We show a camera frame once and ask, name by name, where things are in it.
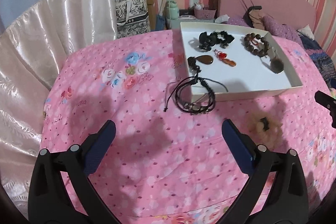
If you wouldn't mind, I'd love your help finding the cream satin curtain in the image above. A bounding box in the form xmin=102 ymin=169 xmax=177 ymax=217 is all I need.
xmin=1 ymin=0 xmax=117 ymax=215

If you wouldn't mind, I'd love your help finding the black scrunchie with bell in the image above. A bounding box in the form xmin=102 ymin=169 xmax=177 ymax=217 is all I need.
xmin=214 ymin=31 xmax=235 ymax=48

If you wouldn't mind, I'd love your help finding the brown teardrop stone pendant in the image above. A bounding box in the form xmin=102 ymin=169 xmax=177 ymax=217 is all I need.
xmin=187 ymin=55 xmax=214 ymax=75

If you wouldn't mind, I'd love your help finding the purple dotted pillow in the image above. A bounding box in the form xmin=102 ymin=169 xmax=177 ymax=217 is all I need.
xmin=227 ymin=15 xmax=303 ymax=47

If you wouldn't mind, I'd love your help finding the dark round pendant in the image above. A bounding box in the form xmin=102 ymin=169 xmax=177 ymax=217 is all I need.
xmin=261 ymin=49 xmax=284 ymax=74

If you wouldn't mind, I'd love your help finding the white shallow cardboard tray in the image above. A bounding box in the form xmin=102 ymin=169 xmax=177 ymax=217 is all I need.
xmin=180 ymin=22 xmax=303 ymax=102

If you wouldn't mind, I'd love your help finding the red knot charm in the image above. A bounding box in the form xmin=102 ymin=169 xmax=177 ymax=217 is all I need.
xmin=214 ymin=50 xmax=236 ymax=67

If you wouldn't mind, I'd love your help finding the pink floral bedspread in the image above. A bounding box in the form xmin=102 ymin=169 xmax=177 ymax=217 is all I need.
xmin=42 ymin=30 xmax=335 ymax=223

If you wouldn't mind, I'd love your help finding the black plastic hair claw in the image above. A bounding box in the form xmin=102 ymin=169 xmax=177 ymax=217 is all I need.
xmin=189 ymin=32 xmax=218 ymax=52

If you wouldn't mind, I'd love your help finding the green covered nightstand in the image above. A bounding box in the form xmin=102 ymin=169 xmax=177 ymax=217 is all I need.
xmin=165 ymin=15 xmax=215 ymax=30

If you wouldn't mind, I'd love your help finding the pink plastic basket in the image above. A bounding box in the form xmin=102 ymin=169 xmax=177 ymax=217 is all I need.
xmin=194 ymin=9 xmax=216 ymax=20

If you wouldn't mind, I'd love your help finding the black white patterned tote bag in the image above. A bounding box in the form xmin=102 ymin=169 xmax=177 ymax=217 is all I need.
xmin=116 ymin=0 xmax=151 ymax=39

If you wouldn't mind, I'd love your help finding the cream fabric scrunchie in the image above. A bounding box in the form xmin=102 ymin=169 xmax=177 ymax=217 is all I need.
xmin=248 ymin=111 xmax=282 ymax=148

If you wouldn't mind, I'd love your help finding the green thermos bottle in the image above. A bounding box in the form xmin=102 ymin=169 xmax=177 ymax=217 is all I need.
xmin=166 ymin=1 xmax=179 ymax=20

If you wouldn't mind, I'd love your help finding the brown wooden bead bracelet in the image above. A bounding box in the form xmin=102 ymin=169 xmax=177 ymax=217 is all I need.
xmin=243 ymin=32 xmax=272 ymax=58

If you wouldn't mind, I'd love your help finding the black braided cord bracelet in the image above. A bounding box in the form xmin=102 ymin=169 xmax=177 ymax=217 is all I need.
xmin=163 ymin=76 xmax=228 ymax=116

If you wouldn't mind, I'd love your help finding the dark blue patterned blanket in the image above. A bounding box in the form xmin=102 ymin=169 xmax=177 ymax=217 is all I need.
xmin=298 ymin=32 xmax=335 ymax=89

